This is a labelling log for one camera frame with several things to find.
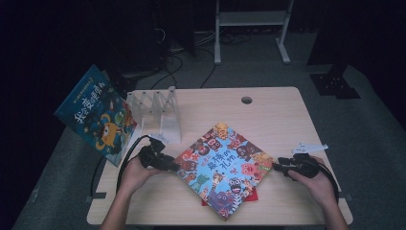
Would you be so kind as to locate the colourful animals picture book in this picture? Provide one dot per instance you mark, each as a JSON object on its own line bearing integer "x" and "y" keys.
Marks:
{"x": 223, "y": 169}

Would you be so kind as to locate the blue monster picture book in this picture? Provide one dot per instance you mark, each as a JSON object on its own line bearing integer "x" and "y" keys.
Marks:
{"x": 92, "y": 108}

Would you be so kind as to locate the person's left hand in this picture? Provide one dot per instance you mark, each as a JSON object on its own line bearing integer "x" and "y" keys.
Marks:
{"x": 137, "y": 179}

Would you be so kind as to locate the person's right hand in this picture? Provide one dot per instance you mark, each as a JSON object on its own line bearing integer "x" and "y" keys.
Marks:
{"x": 319, "y": 188}

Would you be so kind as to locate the white metal table frame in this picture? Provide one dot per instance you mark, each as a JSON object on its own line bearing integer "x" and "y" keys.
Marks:
{"x": 252, "y": 18}

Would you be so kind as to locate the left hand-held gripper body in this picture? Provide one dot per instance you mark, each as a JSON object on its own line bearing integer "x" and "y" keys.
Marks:
{"x": 151, "y": 155}

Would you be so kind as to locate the black stand base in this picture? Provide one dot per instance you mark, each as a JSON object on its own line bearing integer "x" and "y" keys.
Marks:
{"x": 126, "y": 83}
{"x": 335, "y": 84}

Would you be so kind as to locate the grey bracket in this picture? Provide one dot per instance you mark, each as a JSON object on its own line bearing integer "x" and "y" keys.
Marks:
{"x": 95, "y": 196}
{"x": 346, "y": 196}

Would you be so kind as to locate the clear acrylic book rack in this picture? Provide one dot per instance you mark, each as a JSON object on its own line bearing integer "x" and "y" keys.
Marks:
{"x": 166, "y": 108}

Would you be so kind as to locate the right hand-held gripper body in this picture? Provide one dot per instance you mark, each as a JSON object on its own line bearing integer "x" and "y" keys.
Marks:
{"x": 304, "y": 166}

